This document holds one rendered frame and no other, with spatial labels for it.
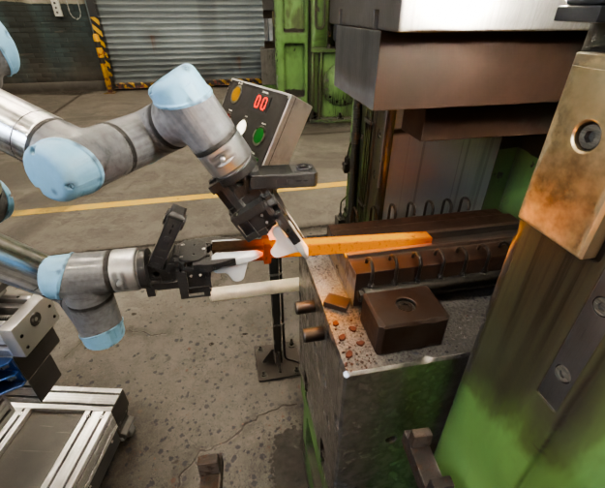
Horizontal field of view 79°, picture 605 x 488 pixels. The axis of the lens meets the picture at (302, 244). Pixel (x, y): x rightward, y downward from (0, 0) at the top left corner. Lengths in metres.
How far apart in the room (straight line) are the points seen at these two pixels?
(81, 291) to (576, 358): 0.69
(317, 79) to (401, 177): 4.60
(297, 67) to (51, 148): 5.08
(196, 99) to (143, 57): 8.06
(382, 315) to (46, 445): 1.24
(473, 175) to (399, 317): 0.51
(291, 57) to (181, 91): 4.96
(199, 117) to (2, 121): 0.24
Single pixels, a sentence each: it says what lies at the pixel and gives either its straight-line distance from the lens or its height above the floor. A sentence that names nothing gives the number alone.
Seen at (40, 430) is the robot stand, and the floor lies 0.21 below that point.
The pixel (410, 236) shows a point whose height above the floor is 1.01.
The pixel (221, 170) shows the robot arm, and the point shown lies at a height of 1.18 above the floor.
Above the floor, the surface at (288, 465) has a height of 0.00.
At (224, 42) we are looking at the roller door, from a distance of 8.49.
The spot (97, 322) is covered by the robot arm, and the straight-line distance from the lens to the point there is 0.75.
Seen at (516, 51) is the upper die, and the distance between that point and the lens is 0.63.
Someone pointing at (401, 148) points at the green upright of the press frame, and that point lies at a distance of 0.88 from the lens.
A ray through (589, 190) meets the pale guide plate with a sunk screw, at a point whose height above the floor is 1.25.
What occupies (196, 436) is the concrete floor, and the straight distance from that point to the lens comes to 1.65.
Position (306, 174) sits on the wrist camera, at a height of 1.16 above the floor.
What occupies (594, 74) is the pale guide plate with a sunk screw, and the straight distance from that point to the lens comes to 0.43.
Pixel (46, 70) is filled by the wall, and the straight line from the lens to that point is 9.10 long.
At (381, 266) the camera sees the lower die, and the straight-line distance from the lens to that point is 0.69.
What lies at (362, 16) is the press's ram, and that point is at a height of 1.38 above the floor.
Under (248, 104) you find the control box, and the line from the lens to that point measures 1.17.
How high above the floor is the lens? 1.39
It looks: 33 degrees down
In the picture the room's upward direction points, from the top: straight up
